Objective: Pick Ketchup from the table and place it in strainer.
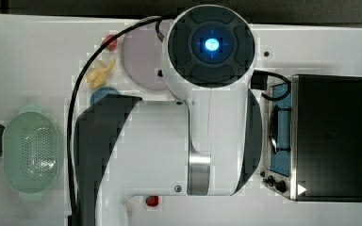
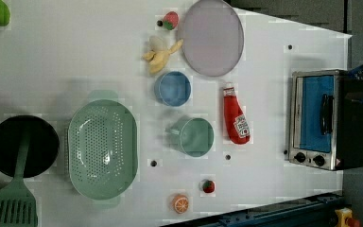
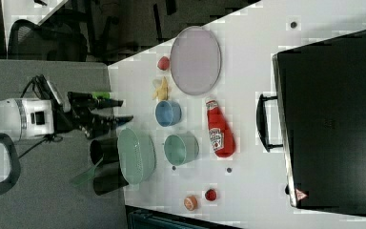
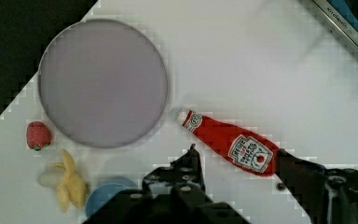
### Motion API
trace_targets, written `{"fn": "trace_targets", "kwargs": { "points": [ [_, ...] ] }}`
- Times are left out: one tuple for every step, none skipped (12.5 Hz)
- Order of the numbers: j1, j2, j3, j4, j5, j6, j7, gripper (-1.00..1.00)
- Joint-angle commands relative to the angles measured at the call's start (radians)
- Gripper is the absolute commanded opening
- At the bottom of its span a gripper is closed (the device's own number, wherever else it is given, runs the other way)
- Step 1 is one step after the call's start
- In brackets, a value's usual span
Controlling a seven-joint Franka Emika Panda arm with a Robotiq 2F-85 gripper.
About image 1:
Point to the blue cup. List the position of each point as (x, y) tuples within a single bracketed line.
[(101, 93)]

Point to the black toaster oven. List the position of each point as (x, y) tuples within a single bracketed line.
[(313, 142)]

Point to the toy strawberry near plate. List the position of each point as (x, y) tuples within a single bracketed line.
[(110, 42)]

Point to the green plastic strainer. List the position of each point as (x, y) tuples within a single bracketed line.
[(30, 153)]

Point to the toy strawberry near orange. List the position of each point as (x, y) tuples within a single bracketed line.
[(152, 201)]

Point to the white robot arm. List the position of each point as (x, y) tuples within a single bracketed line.
[(205, 140)]

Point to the lilac round plate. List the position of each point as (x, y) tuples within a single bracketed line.
[(141, 57)]

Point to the peeled toy banana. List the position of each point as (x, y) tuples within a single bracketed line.
[(98, 77)]

